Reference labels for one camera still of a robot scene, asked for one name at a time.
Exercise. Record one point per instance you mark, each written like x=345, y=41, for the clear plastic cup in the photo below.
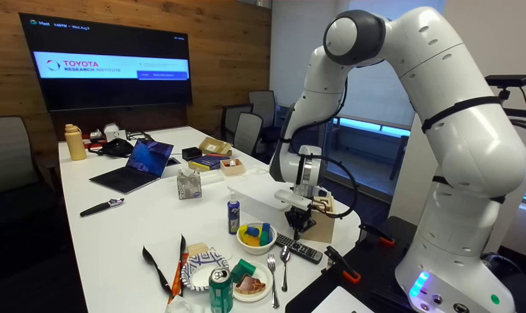
x=180, y=305

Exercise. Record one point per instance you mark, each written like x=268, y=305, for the white bowl with brown piece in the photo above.
x=251, y=281

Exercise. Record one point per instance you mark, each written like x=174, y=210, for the black plastic utensil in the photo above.
x=150, y=260

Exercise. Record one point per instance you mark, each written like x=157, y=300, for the black marker pen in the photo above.
x=105, y=206

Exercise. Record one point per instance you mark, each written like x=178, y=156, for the grey tissue box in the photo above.
x=188, y=185

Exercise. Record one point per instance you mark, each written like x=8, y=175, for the open blue laptop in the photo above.
x=145, y=164

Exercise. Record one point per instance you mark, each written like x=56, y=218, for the wooden shape sorter box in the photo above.
x=324, y=224

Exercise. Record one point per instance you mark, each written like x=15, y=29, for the orange handled black spatula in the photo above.
x=178, y=274

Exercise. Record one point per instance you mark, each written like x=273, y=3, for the blue patterned paper plate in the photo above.
x=199, y=269

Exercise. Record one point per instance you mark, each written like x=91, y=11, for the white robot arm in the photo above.
x=480, y=156

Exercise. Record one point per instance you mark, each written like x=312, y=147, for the grey office chair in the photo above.
x=247, y=133

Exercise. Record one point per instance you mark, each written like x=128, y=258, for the orange black table clamp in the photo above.
x=345, y=270

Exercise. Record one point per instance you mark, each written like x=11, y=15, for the grey black tv remote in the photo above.
x=299, y=250

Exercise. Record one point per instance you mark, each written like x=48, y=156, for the yellow mustard bottle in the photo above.
x=75, y=144

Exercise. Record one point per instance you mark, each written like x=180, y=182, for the small wooden block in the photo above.
x=197, y=250

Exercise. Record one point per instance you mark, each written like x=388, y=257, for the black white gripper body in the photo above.
x=299, y=215

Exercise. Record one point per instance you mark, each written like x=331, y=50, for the metal spoon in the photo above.
x=285, y=258

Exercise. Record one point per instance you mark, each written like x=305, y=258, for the wall mounted tv screen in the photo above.
x=84, y=65

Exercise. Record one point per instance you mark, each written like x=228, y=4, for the green soda can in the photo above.
x=221, y=291

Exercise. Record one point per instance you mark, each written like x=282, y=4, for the white bowl of colored blocks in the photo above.
x=256, y=237

